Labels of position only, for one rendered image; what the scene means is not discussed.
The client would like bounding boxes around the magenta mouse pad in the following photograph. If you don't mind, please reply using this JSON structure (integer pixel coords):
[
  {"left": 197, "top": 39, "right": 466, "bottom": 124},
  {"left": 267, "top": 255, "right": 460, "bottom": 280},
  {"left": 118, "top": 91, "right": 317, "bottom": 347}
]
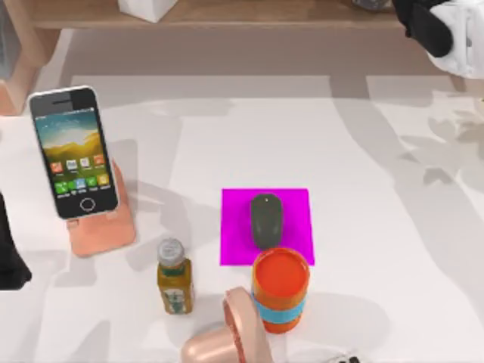
[{"left": 219, "top": 188, "right": 316, "bottom": 267}]

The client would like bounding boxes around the dark grey computer mouse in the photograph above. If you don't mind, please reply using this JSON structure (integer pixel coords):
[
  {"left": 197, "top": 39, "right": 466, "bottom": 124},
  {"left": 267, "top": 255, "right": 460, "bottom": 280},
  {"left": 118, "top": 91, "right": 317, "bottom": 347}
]
[{"left": 250, "top": 193, "right": 284, "bottom": 250}]

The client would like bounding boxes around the orange cup with blue band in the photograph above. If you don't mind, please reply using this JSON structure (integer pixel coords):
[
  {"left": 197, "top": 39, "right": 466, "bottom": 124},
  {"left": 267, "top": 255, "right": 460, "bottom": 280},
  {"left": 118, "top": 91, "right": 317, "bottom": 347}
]
[{"left": 251, "top": 247, "right": 312, "bottom": 334}]

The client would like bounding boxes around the yellow bottle with grey cap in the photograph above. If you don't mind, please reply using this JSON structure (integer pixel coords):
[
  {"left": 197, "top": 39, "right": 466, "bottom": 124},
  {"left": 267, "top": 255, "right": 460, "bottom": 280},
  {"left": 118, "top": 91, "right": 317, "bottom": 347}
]
[{"left": 157, "top": 237, "right": 195, "bottom": 315}]

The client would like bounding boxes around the salmon phone stand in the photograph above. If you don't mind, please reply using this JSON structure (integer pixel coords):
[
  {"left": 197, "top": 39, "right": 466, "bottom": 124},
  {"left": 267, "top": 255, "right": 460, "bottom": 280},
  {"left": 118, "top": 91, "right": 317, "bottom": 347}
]
[{"left": 67, "top": 158, "right": 138, "bottom": 259}]

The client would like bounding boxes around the rose gold stapler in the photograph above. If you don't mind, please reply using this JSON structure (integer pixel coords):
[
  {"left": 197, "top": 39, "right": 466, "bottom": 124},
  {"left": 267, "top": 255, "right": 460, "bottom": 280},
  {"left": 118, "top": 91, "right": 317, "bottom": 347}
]
[{"left": 180, "top": 286, "right": 274, "bottom": 363}]

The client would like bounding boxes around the black smartphone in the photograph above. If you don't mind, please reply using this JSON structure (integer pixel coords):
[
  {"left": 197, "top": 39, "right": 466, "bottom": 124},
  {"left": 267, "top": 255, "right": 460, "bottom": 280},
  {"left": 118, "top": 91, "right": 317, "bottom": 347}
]
[{"left": 28, "top": 85, "right": 120, "bottom": 220}]

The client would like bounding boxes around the white box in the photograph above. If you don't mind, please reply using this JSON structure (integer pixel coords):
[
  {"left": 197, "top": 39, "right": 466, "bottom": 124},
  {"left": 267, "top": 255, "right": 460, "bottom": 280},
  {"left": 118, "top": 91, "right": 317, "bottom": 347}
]
[{"left": 116, "top": 0, "right": 177, "bottom": 23}]

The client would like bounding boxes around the black and white small item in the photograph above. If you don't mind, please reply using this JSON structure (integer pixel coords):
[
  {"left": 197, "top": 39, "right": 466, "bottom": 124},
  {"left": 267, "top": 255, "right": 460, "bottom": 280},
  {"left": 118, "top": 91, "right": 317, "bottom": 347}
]
[{"left": 327, "top": 350, "right": 360, "bottom": 363}]

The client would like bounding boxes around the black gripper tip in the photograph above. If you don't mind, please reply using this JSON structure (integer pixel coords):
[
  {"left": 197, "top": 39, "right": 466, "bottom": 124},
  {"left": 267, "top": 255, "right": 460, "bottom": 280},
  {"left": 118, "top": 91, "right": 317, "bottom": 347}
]
[{"left": 0, "top": 192, "right": 33, "bottom": 292}]

